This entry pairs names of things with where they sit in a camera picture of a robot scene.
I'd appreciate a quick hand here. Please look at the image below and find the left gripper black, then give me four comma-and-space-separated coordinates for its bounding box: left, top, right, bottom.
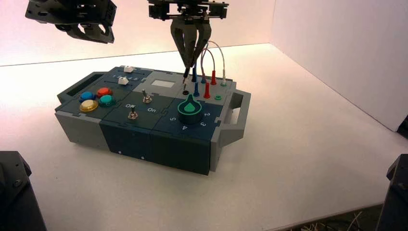
25, 0, 117, 44

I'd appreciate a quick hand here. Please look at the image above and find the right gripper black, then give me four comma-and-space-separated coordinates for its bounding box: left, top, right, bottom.
148, 0, 230, 69

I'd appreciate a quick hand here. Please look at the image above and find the black banana plug wire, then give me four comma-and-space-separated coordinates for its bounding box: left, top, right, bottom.
182, 48, 198, 85

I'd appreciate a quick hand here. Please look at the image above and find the white rectangular display screen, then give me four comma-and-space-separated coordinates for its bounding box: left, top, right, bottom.
151, 80, 176, 89

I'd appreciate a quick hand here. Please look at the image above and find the red round push button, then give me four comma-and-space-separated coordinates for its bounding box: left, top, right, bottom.
96, 87, 114, 99

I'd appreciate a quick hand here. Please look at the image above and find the blue round push button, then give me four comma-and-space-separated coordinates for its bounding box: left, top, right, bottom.
79, 91, 97, 103

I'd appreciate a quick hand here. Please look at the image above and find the teal round push button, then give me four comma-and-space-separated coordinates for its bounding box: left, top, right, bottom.
98, 95, 116, 108

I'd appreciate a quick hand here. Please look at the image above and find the yellow round push button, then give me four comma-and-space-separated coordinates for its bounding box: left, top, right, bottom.
79, 100, 100, 113

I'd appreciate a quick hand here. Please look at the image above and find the green and teal rotary knob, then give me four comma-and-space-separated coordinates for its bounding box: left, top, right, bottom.
177, 94, 204, 125

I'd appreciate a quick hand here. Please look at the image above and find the grey and teal control box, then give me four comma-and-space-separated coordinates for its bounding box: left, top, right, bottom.
54, 66, 252, 176

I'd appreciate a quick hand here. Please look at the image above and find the white banana plug wire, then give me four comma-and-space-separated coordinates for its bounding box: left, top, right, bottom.
201, 40, 228, 86

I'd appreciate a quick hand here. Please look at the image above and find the blue banana plug wire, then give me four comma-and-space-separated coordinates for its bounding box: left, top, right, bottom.
193, 43, 209, 98

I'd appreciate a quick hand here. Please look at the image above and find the red banana plug wire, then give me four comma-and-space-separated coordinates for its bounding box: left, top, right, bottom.
201, 48, 217, 99

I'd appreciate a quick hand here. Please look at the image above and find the dark object at wall edge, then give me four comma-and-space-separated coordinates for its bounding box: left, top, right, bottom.
396, 115, 408, 140

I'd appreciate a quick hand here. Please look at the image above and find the thin white cable bundle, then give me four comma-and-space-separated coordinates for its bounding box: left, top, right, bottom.
298, 211, 364, 231

